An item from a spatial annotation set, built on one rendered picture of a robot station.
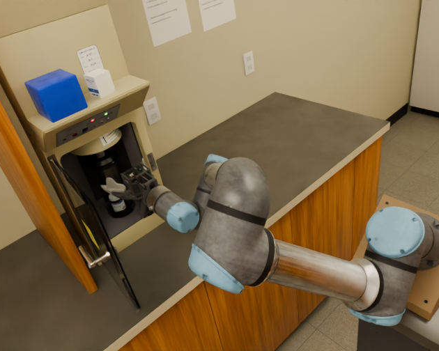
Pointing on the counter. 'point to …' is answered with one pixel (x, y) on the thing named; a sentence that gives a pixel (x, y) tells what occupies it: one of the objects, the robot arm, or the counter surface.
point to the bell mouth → (99, 144)
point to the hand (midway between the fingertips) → (122, 175)
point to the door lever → (91, 257)
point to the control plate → (86, 125)
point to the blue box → (56, 95)
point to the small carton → (99, 83)
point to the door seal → (106, 235)
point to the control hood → (134, 88)
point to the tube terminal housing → (99, 15)
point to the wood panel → (31, 186)
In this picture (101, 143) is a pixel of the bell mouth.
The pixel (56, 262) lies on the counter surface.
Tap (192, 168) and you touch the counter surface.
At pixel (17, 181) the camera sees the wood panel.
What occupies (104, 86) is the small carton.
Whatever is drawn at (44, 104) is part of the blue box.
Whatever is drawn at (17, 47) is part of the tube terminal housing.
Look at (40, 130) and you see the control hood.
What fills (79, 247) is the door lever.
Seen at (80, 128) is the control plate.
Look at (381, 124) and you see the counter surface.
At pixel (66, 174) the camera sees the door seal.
